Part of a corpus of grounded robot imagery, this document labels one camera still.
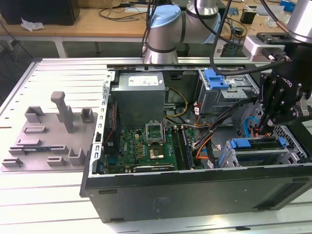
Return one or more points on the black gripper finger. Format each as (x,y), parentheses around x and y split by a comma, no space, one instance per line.
(268,92)
(285,112)

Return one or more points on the hard disk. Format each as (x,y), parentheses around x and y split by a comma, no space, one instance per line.
(241,143)

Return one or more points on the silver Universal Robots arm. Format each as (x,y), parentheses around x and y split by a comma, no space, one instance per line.
(165,36)

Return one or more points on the metal disk bay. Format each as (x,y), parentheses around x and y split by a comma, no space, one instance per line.
(292,156)

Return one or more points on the metal optical drive cage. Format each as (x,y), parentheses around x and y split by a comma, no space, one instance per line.
(219,102)

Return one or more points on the blue plastic drive latch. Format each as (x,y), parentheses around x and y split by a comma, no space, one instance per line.
(215,80)

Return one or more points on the white barcode tag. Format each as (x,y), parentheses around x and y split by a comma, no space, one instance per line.
(220,50)

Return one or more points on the blue cardboard box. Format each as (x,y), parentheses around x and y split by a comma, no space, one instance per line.
(287,5)

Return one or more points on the grey flat box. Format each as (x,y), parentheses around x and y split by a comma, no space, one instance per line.
(262,9)

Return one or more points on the small black cube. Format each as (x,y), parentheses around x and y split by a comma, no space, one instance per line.
(247,17)

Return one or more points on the blue circuit board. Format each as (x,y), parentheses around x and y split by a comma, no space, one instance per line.
(234,11)

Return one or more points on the black waste bin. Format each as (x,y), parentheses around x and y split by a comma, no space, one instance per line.
(182,50)

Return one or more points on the black RAM slot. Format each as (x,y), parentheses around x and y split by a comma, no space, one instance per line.
(179,148)
(188,148)

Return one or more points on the CPU socket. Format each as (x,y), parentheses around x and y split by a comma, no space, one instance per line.
(157,153)

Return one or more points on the grey power supply unit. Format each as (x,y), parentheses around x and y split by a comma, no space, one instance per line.
(139,102)

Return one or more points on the black graphics card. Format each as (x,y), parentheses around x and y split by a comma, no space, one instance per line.
(153,168)

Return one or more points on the black open PC case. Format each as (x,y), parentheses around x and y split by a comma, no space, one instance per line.
(170,195)

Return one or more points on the green motherboard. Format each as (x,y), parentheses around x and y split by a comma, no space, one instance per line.
(131,146)

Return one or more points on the brown cardboard piece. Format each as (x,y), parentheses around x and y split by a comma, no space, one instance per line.
(109,3)

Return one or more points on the wooden desk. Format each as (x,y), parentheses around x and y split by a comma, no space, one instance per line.
(85,24)

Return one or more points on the grey parts rack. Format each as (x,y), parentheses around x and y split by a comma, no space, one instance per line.
(48,146)

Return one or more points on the RAM stick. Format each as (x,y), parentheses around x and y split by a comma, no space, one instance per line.
(36,149)

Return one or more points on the large black box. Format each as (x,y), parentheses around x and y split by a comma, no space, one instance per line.
(36,12)

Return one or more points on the white crumpled wrapper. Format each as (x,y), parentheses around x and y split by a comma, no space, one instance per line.
(31,24)

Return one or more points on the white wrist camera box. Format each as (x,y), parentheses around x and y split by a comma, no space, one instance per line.
(253,48)

